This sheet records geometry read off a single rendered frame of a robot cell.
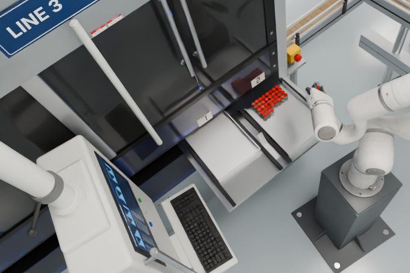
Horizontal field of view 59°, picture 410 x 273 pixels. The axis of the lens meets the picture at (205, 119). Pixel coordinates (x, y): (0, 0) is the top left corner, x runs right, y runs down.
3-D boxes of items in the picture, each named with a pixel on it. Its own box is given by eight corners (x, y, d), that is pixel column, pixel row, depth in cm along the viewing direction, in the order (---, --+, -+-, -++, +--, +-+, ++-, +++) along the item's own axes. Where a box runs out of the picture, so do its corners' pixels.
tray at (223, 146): (182, 136, 196) (180, 133, 193) (221, 108, 200) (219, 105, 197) (219, 183, 178) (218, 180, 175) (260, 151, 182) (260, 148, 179)
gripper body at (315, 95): (304, 111, 141) (302, 96, 150) (327, 122, 142) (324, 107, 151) (316, 96, 136) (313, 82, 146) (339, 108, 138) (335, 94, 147)
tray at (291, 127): (245, 112, 195) (244, 108, 192) (282, 85, 199) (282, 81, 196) (288, 156, 178) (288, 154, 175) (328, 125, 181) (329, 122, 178)
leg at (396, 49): (371, 92, 274) (395, 18, 209) (380, 85, 276) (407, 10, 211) (381, 99, 270) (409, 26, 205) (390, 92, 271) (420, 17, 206)
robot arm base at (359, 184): (393, 182, 164) (403, 166, 148) (359, 205, 162) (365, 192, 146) (363, 150, 174) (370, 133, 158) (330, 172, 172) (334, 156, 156)
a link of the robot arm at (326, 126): (340, 114, 136) (323, 99, 134) (346, 134, 126) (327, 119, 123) (323, 127, 141) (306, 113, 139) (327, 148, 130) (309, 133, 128)
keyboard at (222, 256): (170, 201, 187) (168, 200, 185) (193, 187, 188) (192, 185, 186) (207, 274, 166) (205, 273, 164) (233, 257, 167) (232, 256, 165)
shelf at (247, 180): (176, 143, 197) (174, 141, 195) (276, 70, 207) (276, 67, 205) (229, 212, 172) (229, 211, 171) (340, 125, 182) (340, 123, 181)
